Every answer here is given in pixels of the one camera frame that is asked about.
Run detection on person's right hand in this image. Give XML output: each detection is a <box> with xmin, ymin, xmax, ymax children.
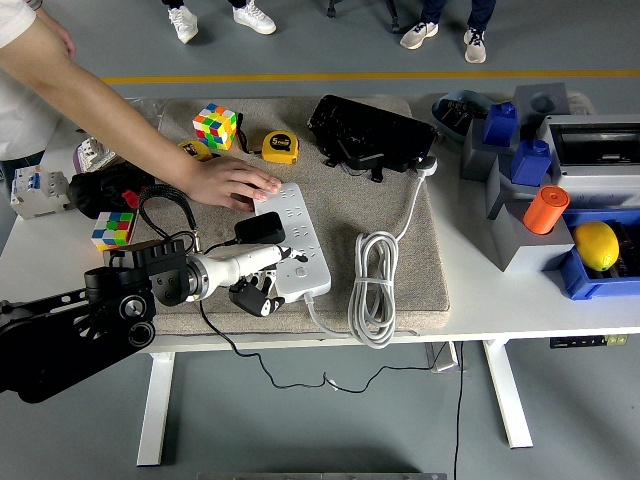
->
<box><xmin>185</xmin><ymin>156</ymin><xmax>284</xmax><ymax>214</ymax></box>

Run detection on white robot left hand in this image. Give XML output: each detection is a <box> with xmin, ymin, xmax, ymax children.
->
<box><xmin>197</xmin><ymin>242</ymin><xmax>310</xmax><ymax>319</ymax></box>

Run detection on person's left hand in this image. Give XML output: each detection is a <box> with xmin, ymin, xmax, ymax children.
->
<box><xmin>34</xmin><ymin>7</ymin><xmax>77</xmax><ymax>60</ymax></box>

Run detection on thin black adapter cord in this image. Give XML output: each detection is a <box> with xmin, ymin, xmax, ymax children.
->
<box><xmin>198</xmin><ymin>237</ymin><xmax>436</xmax><ymax>395</ymax></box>

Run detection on black plug adapter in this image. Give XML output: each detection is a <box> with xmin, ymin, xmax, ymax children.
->
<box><xmin>233</xmin><ymin>211</ymin><xmax>287</xmax><ymax>247</ymax></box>

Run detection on white power strip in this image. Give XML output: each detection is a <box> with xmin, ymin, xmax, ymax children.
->
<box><xmin>255</xmin><ymin>182</ymin><xmax>333</xmax><ymax>304</ymax></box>

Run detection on yellow tape measure black label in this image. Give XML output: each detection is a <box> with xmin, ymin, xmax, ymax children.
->
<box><xmin>177</xmin><ymin>140</ymin><xmax>215</xmax><ymax>162</ymax></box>

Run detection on large colourful puzzle cube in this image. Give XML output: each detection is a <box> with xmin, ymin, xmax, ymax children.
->
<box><xmin>192</xmin><ymin>102</ymin><xmax>238</xmax><ymax>151</ymax></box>

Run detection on yellow tape measure 5m label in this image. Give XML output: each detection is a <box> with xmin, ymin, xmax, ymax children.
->
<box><xmin>260</xmin><ymin>129</ymin><xmax>301</xmax><ymax>165</ymax></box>

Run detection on person's body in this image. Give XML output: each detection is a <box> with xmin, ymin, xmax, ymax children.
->
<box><xmin>0</xmin><ymin>0</ymin><xmax>62</xmax><ymax>174</ymax></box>

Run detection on small colourful puzzle cube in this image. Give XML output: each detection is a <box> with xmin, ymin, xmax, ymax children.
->
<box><xmin>90</xmin><ymin>210</ymin><xmax>137</xmax><ymax>253</ymax></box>

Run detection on white sneaker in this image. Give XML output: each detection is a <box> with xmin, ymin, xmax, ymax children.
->
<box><xmin>167</xmin><ymin>5</ymin><xmax>199</xmax><ymax>45</ymax></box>
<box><xmin>232</xmin><ymin>0</ymin><xmax>278</xmax><ymax>35</ymax></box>

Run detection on black cloth pouch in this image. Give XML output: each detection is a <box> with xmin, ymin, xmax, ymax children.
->
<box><xmin>68</xmin><ymin>162</ymin><xmax>156</xmax><ymax>221</ymax></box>

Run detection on grey-brown mat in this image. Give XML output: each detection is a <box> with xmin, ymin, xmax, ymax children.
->
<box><xmin>113</xmin><ymin>97</ymin><xmax>451</xmax><ymax>337</ymax></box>

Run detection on black power brick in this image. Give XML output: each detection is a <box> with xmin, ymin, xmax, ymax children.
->
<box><xmin>343</xmin><ymin>148</ymin><xmax>389</xmax><ymax>173</ymax></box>

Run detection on white circuit breaker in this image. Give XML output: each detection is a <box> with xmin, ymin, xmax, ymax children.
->
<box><xmin>9</xmin><ymin>166</ymin><xmax>70</xmax><ymax>221</ymax></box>

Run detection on black plastic tray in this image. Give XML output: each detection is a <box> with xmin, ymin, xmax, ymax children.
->
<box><xmin>306</xmin><ymin>93</ymin><xmax>439</xmax><ymax>174</ymax></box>

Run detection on white table leg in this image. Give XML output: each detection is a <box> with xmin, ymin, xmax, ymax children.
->
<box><xmin>136</xmin><ymin>352</ymin><xmax>176</xmax><ymax>467</ymax></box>
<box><xmin>482</xmin><ymin>339</ymin><xmax>534</xmax><ymax>450</ymax></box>

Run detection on blue-grey bowl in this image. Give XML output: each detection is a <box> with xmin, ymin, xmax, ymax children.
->
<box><xmin>430</xmin><ymin>89</ymin><xmax>494</xmax><ymax>146</ymax></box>

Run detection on black chair base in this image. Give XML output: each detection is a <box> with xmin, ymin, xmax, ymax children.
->
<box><xmin>325</xmin><ymin>0</ymin><xmax>404</xmax><ymax>35</ymax></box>

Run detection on black binder clips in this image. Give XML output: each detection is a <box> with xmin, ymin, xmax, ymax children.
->
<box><xmin>442</xmin><ymin>98</ymin><xmax>489</xmax><ymax>136</ymax></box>

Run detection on grey sneaker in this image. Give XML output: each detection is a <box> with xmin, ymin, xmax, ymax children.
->
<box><xmin>462</xmin><ymin>28</ymin><xmax>487</xmax><ymax>65</ymax></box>
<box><xmin>399</xmin><ymin>20</ymin><xmax>440</xmax><ymax>51</ymax></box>

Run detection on grey shape holder block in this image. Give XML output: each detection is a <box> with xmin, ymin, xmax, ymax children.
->
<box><xmin>459</xmin><ymin>115</ymin><xmax>522</xmax><ymax>183</ymax></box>
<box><xmin>485</xmin><ymin>154</ymin><xmax>554</xmax><ymax>222</ymax></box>
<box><xmin>490</xmin><ymin>199</ymin><xmax>576</xmax><ymax>274</ymax></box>

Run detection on person's leg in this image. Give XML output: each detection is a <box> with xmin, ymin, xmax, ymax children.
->
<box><xmin>465</xmin><ymin>0</ymin><xmax>496</xmax><ymax>34</ymax></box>
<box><xmin>418</xmin><ymin>0</ymin><xmax>447</xmax><ymax>26</ymax></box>

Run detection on blue square bottle block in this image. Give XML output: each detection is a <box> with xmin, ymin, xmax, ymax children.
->
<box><xmin>482</xmin><ymin>101</ymin><xmax>520</xmax><ymax>149</ymax></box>

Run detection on blue hexagonal bottle block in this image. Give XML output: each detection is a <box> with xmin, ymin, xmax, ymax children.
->
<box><xmin>509</xmin><ymin>138</ymin><xmax>553</xmax><ymax>187</ymax></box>

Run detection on orange cylinder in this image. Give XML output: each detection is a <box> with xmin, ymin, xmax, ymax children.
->
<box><xmin>522</xmin><ymin>185</ymin><xmax>571</xmax><ymax>236</ymax></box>

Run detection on grey block with round hole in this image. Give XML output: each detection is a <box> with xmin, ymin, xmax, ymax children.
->
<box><xmin>514</xmin><ymin>82</ymin><xmax>571</xmax><ymax>126</ymax></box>

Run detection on black table control panel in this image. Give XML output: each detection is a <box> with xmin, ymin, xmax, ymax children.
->
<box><xmin>549</xmin><ymin>333</ymin><xmax>629</xmax><ymax>350</ymax></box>

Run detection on blue storage bin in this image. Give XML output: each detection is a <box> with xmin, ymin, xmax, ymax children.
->
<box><xmin>542</xmin><ymin>207</ymin><xmax>640</xmax><ymax>301</ymax></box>

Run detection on yellow lemon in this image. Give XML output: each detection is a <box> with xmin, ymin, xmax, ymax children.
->
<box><xmin>571</xmin><ymin>221</ymin><xmax>621</xmax><ymax>273</ymax></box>

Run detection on grey electrical box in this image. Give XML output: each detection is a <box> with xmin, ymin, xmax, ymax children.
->
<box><xmin>537</xmin><ymin>113</ymin><xmax>640</xmax><ymax>211</ymax></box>

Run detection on black parts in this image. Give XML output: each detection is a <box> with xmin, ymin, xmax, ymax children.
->
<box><xmin>597</xmin><ymin>221</ymin><xmax>640</xmax><ymax>279</ymax></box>

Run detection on black tape measure strap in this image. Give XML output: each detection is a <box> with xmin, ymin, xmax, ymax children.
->
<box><xmin>235</xmin><ymin>112</ymin><xmax>264</xmax><ymax>154</ymax></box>

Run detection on white power strip cable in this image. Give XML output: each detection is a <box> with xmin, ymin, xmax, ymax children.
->
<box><xmin>299</xmin><ymin>153</ymin><xmax>441</xmax><ymax>350</ymax></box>

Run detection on metal bracket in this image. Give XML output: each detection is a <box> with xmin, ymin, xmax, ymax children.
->
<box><xmin>424</xmin><ymin>341</ymin><xmax>469</xmax><ymax>374</ymax></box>

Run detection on black hanging cable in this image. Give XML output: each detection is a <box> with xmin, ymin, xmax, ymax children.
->
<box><xmin>452</xmin><ymin>342</ymin><xmax>466</xmax><ymax>480</ymax></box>

